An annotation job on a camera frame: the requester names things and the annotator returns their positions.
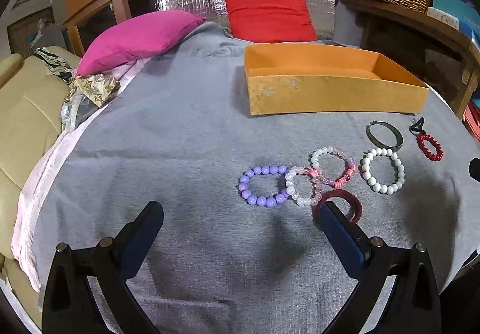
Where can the grey blanket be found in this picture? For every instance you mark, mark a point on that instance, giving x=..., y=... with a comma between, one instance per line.
x=181, y=134

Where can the blue cardboard box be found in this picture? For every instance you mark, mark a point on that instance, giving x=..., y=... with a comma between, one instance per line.
x=457, y=15

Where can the pink bed sheet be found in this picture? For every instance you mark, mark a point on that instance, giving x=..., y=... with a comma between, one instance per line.
x=41, y=178

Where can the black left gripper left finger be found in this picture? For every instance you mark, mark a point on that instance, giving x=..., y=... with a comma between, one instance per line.
x=69, y=305

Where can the maroon ring bangle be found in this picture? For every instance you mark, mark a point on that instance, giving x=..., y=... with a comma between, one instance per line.
x=354, y=214

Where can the red pillow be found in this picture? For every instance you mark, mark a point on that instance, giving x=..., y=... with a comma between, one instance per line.
x=270, y=21

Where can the beige leather sofa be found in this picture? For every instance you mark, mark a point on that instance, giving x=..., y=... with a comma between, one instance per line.
x=31, y=99

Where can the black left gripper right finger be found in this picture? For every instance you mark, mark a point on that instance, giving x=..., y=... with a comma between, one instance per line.
x=413, y=304

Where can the orange cardboard box tray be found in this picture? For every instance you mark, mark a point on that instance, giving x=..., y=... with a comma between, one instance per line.
x=292, y=78

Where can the magenta pillow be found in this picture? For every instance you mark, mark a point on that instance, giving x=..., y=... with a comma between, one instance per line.
x=140, y=37

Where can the patterned fabric bag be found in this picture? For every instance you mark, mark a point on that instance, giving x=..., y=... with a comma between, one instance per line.
x=87, y=95

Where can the wooden shelf table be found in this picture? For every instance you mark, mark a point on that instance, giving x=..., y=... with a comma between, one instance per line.
x=453, y=39

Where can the dark metal bangle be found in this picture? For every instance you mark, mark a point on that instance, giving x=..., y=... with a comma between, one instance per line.
x=384, y=135

